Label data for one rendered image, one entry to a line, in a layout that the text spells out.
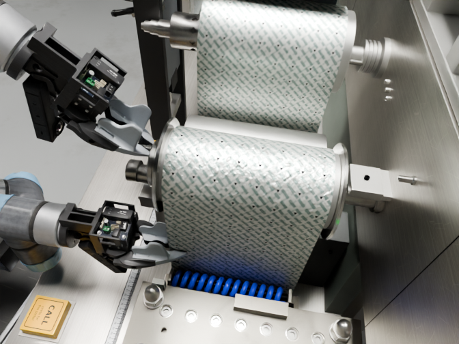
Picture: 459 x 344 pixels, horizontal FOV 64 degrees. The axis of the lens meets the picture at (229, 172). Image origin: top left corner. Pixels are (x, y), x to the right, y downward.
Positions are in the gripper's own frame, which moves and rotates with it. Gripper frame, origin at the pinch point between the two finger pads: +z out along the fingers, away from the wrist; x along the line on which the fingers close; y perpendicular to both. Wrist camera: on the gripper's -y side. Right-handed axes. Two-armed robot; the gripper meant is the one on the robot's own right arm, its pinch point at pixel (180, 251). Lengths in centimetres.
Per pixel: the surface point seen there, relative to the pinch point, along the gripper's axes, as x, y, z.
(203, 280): -2.5, -4.8, 4.8
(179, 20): 29.4, 27.3, -6.3
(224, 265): -0.2, -1.7, 8.1
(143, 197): 7.0, 4.6, -8.4
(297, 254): -0.3, 6.3, 19.6
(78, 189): 83, -109, -85
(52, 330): -12.5, -16.6, -22.9
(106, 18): 271, -109, -141
